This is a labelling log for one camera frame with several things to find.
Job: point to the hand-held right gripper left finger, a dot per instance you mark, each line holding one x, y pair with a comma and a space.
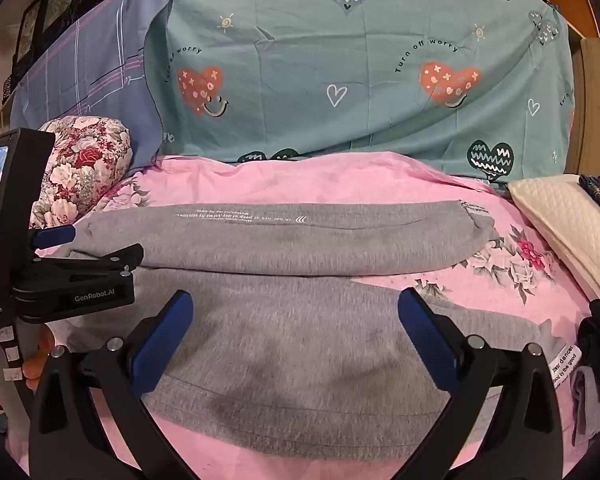
162, 345

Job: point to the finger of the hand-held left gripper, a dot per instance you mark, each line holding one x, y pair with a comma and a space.
55, 235
90, 265

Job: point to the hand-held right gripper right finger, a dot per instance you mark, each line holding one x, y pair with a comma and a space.
430, 345

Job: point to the grey pants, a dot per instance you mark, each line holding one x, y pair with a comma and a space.
280, 335

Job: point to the person's left hand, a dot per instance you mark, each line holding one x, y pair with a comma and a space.
34, 367

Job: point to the red floral pillow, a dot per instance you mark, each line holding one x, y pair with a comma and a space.
85, 160

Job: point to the blue plaid pillow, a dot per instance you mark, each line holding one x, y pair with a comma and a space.
80, 75

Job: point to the small grey cloth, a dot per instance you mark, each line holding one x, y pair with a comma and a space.
587, 402

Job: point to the cream quilted mattress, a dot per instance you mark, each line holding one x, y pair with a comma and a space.
565, 225

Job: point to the pink floral bedsheet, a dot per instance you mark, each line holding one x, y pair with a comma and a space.
330, 180

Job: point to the black framed picture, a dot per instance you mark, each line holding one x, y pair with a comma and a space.
29, 32
62, 2

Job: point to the wooden display cabinet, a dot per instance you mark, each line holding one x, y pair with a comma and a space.
587, 100

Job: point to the teal heart print sheet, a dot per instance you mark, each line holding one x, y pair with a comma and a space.
305, 60

